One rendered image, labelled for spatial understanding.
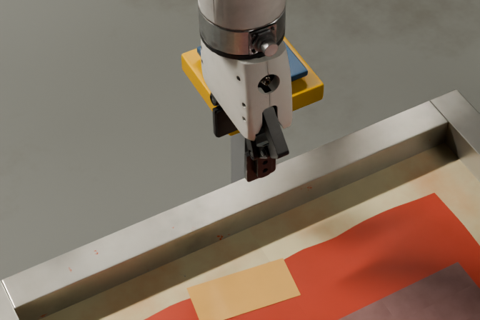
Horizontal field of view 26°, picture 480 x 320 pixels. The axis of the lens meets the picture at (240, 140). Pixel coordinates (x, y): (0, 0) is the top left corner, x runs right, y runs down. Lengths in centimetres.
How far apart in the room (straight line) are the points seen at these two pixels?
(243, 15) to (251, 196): 29
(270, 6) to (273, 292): 33
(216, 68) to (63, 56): 176
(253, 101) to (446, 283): 30
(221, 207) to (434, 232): 23
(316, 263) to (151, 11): 177
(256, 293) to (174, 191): 131
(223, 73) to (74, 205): 146
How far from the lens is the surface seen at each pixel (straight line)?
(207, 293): 106
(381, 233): 111
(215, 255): 108
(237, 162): 138
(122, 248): 105
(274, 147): 93
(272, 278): 107
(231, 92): 92
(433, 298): 107
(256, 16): 86
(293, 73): 123
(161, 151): 243
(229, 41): 88
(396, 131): 116
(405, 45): 271
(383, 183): 115
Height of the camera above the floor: 184
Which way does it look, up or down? 49 degrees down
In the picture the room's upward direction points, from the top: straight up
